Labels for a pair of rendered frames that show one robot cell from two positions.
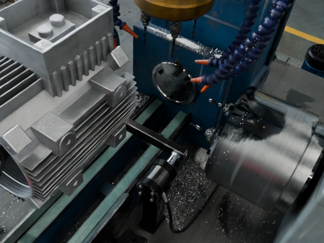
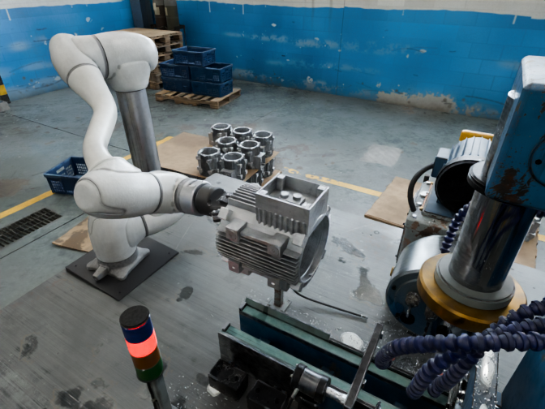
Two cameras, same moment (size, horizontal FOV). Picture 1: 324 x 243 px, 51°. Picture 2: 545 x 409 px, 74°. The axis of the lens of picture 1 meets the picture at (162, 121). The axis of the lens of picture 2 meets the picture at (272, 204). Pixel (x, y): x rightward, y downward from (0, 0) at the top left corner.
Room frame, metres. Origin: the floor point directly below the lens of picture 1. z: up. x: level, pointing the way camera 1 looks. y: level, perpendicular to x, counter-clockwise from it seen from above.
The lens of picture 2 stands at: (0.34, -0.49, 1.82)
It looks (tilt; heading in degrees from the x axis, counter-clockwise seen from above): 33 degrees down; 91
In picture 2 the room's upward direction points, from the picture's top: straight up
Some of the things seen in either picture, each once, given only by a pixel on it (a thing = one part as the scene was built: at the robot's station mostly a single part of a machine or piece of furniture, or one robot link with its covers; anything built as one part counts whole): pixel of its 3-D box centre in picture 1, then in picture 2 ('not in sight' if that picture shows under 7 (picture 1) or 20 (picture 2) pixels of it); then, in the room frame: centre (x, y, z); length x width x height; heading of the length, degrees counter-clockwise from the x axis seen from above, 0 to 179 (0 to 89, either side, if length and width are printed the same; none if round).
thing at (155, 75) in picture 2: not in sight; (147, 57); (-2.24, 6.81, 0.45); 1.26 x 0.86 x 0.89; 151
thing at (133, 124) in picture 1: (141, 132); (364, 363); (0.55, 0.05, 1.02); 0.26 x 0.04 x 0.03; 62
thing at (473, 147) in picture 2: not in sight; (450, 198); (0.93, 0.60, 1.16); 0.33 x 0.26 x 0.42; 62
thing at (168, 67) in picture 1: (173, 84); (455, 394); (0.74, -0.02, 1.02); 0.15 x 0.02 x 0.15; 62
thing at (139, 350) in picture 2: not in sight; (141, 338); (0.04, 0.01, 1.14); 0.06 x 0.06 x 0.04
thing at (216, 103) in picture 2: not in sight; (196, 74); (-1.07, 5.70, 0.39); 1.20 x 0.80 x 0.79; 159
